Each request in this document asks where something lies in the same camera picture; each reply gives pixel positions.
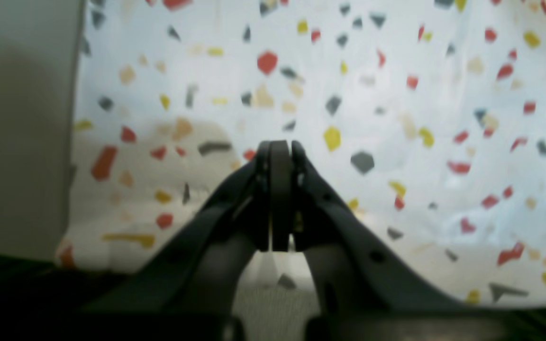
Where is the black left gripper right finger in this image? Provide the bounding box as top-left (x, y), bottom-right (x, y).
top-left (272, 142), bottom-right (528, 341)

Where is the black t-shirt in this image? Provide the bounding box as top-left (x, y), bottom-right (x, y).
top-left (0, 255), bottom-right (126, 341)

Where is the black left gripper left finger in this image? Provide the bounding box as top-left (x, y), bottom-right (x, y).
top-left (74, 142), bottom-right (271, 341)

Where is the terrazzo patterned tablecloth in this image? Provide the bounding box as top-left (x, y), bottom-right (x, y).
top-left (55, 0), bottom-right (546, 306)

